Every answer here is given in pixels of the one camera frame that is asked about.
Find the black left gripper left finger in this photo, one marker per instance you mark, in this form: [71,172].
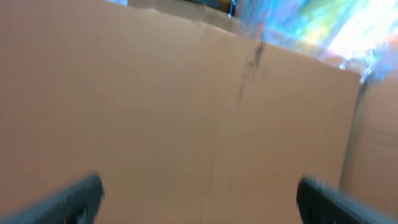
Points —
[77,203]

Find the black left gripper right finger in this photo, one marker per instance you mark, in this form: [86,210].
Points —
[318,203]

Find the brown cardboard box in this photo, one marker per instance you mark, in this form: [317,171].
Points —
[183,121]

